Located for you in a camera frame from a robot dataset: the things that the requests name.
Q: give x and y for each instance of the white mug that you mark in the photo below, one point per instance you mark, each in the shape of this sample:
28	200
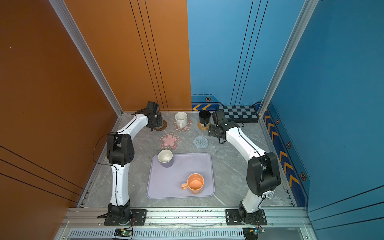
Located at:
181	119

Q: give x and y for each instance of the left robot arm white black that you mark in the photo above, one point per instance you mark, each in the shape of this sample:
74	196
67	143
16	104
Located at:
120	153

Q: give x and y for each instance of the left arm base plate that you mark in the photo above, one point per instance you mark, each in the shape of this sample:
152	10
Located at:
137	217

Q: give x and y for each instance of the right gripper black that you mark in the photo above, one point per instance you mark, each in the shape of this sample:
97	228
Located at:
211	130

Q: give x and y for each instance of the rattan woven round coaster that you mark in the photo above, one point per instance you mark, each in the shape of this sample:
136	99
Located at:
203	127

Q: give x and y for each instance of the brown wooden coaster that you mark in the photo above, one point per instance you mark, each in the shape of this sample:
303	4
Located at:
162	127

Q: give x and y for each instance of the white cup lavender outside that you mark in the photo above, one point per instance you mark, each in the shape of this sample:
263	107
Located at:
165	158

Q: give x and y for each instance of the pink flower coaster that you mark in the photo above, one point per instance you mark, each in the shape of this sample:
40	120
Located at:
185	129
169	141

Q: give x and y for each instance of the black checkerboard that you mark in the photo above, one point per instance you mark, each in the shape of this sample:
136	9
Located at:
241	114

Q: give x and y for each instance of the black mug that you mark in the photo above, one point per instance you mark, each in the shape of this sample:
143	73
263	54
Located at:
204	118

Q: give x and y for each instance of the lavender silicone tray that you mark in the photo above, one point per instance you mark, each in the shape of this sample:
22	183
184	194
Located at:
165	182

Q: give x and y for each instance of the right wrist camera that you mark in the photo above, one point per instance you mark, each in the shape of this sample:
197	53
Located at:
219	118

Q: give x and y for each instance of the green circuit board left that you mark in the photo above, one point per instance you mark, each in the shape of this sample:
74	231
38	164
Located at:
123	234

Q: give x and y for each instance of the aluminium front rail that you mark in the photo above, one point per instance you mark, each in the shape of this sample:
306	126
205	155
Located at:
277	217

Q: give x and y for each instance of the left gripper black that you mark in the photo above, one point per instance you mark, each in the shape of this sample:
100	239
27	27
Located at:
159	122

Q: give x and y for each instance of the blue woven round coaster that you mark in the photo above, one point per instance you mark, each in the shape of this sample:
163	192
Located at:
200	142

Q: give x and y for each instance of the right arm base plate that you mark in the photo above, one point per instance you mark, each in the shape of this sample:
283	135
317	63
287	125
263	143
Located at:
236	217

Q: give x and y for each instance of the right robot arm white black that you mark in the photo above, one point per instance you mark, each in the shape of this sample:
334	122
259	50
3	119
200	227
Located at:
263	172

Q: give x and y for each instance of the circuit board right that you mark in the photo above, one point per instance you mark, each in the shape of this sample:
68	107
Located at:
252	233

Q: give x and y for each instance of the orange mug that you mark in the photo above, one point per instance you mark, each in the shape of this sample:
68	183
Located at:
194	184

